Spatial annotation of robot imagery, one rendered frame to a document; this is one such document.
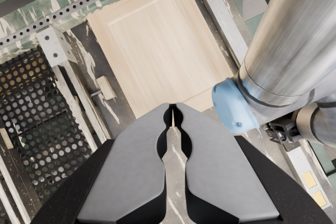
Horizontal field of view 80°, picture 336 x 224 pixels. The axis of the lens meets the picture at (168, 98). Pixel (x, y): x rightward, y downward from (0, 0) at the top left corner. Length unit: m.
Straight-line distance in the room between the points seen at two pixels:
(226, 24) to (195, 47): 0.13
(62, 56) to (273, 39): 0.67
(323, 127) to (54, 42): 0.75
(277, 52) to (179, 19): 0.61
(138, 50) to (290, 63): 0.61
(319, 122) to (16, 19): 0.91
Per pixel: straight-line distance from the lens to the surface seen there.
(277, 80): 0.20
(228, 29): 0.76
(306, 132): 0.44
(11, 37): 0.90
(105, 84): 0.73
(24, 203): 0.88
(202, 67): 0.73
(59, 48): 0.78
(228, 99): 0.25
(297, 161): 0.83
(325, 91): 0.33
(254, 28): 0.87
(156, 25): 0.77
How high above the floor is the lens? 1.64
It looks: 38 degrees down
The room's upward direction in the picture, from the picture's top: 153 degrees clockwise
